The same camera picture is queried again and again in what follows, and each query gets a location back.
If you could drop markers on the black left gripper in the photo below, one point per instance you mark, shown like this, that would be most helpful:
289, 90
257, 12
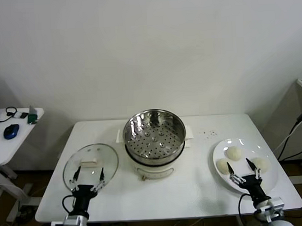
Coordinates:
83, 196

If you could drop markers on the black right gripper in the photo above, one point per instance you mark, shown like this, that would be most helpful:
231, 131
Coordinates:
252, 187

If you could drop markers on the white steamed baozi bun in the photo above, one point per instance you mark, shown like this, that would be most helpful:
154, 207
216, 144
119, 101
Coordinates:
233, 153
261, 163
221, 165

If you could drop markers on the perforated steel steamer basket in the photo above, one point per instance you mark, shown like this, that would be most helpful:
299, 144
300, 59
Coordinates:
166, 122

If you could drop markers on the white round plate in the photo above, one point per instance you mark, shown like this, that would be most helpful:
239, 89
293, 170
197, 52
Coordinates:
269, 183

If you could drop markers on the scattered dark crumbs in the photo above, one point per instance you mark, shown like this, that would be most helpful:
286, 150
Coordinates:
212, 133

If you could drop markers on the white table leg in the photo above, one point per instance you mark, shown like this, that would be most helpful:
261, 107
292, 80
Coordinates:
241, 223

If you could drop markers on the floor power strip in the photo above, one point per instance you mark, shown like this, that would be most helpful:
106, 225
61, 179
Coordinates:
27, 212

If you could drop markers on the white side table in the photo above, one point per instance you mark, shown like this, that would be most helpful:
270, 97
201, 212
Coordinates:
21, 138

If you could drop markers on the green box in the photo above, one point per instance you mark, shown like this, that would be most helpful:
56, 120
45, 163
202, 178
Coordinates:
32, 118

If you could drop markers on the blue computer mouse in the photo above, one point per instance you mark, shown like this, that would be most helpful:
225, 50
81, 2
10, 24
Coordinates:
11, 131

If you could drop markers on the small black device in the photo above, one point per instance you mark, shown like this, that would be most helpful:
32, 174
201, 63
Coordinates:
23, 115

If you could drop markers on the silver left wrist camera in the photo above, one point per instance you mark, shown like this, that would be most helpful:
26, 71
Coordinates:
71, 219

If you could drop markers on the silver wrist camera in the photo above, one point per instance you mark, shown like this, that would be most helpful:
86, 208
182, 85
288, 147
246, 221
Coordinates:
71, 219
275, 203

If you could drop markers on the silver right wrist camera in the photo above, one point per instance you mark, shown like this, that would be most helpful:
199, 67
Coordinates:
275, 203

